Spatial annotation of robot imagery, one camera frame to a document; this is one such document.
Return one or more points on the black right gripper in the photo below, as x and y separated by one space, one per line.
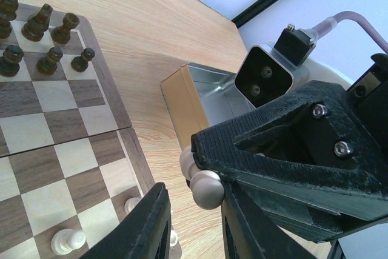
321 130

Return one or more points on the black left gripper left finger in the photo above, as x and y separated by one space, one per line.
143 233

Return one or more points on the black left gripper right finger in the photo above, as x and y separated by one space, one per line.
249 233

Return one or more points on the light chess pawn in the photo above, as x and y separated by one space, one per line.
207 190
130 204
67 240

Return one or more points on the gold metal tin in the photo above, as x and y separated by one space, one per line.
198 97

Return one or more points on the wooden chess board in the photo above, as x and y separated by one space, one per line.
70 157

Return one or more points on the dark chess piece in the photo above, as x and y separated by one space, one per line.
8 14
61 34
10 60
80 63
37 24
48 64

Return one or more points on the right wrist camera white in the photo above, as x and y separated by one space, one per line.
273 69

